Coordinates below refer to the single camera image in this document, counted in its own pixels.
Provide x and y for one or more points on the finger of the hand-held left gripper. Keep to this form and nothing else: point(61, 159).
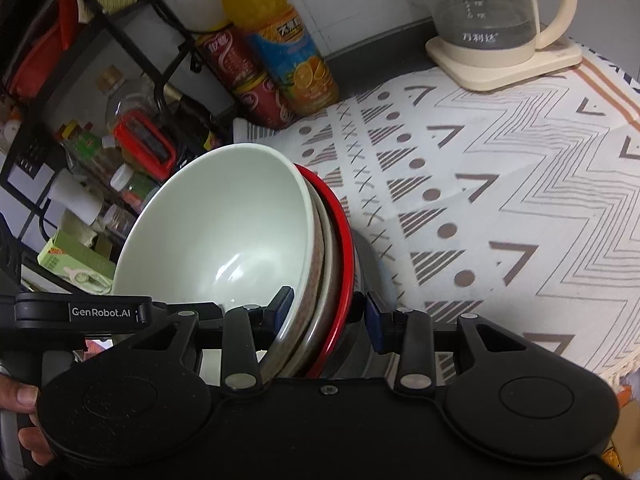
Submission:
point(165, 308)

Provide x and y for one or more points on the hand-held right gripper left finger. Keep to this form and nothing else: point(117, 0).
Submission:
point(282, 310)

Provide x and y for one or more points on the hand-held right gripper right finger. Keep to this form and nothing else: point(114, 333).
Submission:
point(375, 325)

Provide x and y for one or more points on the brown patterned bowl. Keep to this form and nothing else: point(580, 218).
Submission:
point(320, 270)

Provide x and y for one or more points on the red plate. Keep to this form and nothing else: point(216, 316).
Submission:
point(342, 260)

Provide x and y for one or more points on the white bowl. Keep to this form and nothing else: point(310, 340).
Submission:
point(215, 230)

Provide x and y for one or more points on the person's left hand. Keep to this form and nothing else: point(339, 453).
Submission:
point(22, 397)

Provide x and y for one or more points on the green cardboard box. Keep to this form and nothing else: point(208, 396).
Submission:
point(70, 260)

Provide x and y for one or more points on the clear white cap jar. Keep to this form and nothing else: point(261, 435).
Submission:
point(115, 220)

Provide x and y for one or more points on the white plastic jar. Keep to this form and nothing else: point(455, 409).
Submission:
point(75, 195)

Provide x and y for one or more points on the white cap spice jar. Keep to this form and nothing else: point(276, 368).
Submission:
point(132, 182)

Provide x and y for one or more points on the patterned white tablecloth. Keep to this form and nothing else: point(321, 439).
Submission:
point(500, 210)

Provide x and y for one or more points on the red framed container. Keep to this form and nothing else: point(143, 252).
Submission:
point(145, 137)

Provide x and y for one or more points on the yellow cap green bottle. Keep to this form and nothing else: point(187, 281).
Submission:
point(87, 147)

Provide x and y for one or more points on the dark glass bottle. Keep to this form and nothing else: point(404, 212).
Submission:
point(192, 120)

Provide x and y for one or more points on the clear corked glass bottle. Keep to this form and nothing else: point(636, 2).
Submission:
point(127, 100)

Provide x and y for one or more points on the red drink can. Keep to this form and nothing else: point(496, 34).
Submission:
point(245, 80)

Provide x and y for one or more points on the red plastic board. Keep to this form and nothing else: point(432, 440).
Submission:
point(40, 60)

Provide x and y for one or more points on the orange juice bottle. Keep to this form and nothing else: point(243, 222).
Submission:
point(280, 35)

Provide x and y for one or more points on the cream kettle base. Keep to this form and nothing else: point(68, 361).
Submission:
point(505, 72)

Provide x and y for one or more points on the black metal rack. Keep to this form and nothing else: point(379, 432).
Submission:
point(170, 17)

